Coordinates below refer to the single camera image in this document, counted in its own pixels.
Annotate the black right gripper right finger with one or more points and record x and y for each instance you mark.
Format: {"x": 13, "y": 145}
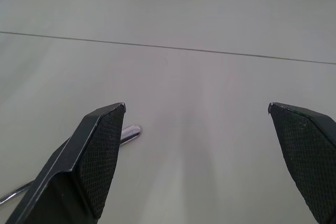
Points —
{"x": 309, "y": 155}

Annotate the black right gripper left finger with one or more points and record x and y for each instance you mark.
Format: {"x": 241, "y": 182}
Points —
{"x": 89, "y": 161}

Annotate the silver metal cutlery piece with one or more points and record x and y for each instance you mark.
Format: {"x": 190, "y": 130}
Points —
{"x": 130, "y": 133}

